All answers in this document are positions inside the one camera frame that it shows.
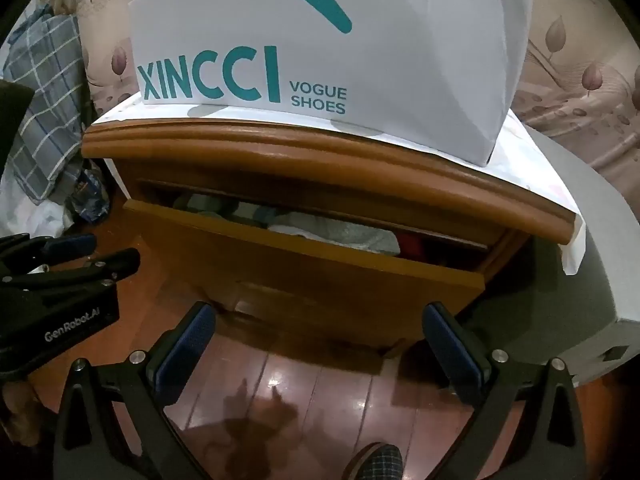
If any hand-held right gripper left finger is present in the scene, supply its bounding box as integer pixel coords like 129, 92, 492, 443
52, 301, 221, 480

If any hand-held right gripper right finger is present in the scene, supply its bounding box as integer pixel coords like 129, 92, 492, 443
421, 301, 588, 480

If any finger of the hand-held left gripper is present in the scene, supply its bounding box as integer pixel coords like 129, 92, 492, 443
0, 247, 142, 293
0, 232, 98, 274

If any red sock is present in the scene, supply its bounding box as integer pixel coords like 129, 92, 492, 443
397, 232, 426, 261

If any white smooth underwear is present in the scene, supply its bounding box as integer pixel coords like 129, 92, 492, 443
267, 211, 401, 256

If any white shoe box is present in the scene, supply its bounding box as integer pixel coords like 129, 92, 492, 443
128, 0, 535, 167

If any blue plastic bag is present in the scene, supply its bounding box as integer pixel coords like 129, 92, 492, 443
70, 165, 113, 226

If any plaid slipper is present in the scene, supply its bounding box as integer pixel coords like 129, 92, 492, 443
342, 442, 403, 480

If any grey plaid cloth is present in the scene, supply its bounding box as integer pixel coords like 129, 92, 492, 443
2, 2, 93, 206

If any grey cardboard box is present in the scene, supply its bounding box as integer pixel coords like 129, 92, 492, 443
465, 127, 640, 386

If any wooden nightstand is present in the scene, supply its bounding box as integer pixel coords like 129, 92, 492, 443
81, 120, 576, 361

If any leaf print curtain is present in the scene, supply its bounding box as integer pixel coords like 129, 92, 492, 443
37, 0, 640, 196

